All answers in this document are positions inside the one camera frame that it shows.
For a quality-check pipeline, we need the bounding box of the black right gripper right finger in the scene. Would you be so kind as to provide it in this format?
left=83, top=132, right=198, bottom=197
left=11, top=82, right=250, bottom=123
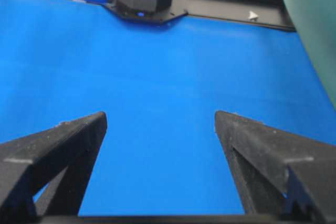
left=214, top=111, right=335, bottom=223

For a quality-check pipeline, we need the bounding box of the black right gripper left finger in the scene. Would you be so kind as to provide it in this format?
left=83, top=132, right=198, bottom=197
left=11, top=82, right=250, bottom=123
left=1, top=112, right=107, bottom=219

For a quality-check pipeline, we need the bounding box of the blue table mat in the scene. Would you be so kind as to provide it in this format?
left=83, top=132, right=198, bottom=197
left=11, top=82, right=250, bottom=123
left=1, top=0, right=335, bottom=216

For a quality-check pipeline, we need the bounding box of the green backdrop curtain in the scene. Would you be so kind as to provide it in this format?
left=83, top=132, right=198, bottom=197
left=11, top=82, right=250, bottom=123
left=282, top=0, right=336, bottom=146

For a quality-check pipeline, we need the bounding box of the black table frame rail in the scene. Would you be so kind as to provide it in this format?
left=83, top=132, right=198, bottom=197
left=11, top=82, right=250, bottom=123
left=187, top=0, right=296, bottom=32

